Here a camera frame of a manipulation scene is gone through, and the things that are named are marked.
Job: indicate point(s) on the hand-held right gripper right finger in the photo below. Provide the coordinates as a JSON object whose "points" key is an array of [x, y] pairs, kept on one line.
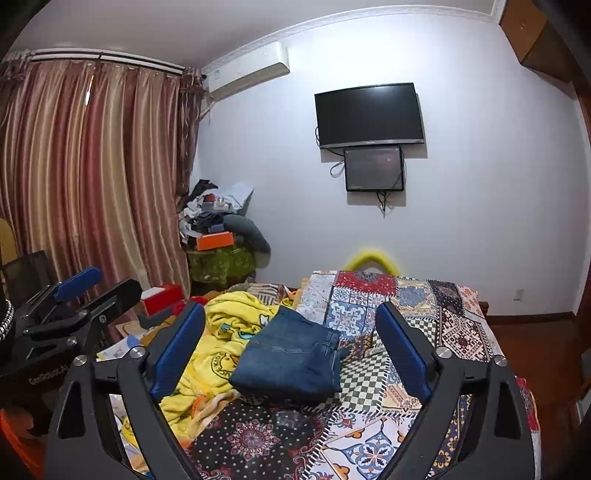
{"points": [[406, 350]]}

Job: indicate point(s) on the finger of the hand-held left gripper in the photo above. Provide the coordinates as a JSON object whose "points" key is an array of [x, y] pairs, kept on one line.
{"points": [[78, 279], [115, 295]]}

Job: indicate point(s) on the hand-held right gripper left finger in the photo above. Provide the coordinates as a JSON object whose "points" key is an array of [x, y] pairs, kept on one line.
{"points": [[178, 355]]}

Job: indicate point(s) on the blue denim jacket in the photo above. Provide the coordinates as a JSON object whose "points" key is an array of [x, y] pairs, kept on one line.
{"points": [[286, 360]]}

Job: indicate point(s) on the red box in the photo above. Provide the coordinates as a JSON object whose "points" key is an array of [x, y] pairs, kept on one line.
{"points": [[161, 299]]}

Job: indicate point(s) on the black mesh chair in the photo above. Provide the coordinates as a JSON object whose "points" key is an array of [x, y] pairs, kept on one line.
{"points": [[25, 272]]}

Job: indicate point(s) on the scattered papers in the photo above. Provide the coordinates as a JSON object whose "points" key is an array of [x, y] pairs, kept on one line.
{"points": [[120, 350]]}

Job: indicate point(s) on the red plush toy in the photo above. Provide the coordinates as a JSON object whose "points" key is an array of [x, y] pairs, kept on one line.
{"points": [[196, 302]]}

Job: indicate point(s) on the yellow cartoon blanket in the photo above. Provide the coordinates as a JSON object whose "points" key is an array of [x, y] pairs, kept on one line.
{"points": [[231, 318]]}

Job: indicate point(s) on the patchwork printed bedsheet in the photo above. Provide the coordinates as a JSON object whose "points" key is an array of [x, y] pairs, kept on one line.
{"points": [[360, 406]]}

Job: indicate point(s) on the green patterned cloth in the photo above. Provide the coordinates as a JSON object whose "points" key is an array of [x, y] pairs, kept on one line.
{"points": [[221, 267]]}

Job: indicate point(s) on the yellow cushion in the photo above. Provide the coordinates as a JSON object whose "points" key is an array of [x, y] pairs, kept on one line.
{"points": [[369, 256]]}

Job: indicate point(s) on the striped pink curtain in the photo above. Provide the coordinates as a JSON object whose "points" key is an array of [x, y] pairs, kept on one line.
{"points": [[83, 175]]}

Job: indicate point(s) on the orange box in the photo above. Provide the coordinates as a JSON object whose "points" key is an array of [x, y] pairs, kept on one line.
{"points": [[214, 241]]}

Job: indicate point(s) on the pile of clutter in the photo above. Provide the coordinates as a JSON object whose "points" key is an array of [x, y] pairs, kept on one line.
{"points": [[207, 203]]}

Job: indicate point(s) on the white air conditioner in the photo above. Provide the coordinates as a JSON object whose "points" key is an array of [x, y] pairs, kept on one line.
{"points": [[249, 69]]}

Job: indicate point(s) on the wooden wardrobe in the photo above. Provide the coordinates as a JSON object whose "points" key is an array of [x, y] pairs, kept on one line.
{"points": [[535, 37]]}

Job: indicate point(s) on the white wall socket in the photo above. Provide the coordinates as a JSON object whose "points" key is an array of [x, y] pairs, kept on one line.
{"points": [[519, 294]]}

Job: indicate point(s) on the small wall monitor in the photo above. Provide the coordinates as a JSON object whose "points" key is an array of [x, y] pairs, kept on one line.
{"points": [[374, 168]]}

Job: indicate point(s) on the white curtain rail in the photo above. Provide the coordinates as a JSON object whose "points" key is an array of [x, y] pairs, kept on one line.
{"points": [[106, 57]]}

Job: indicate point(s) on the black wall television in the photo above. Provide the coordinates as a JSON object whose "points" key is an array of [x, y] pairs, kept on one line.
{"points": [[369, 115]]}

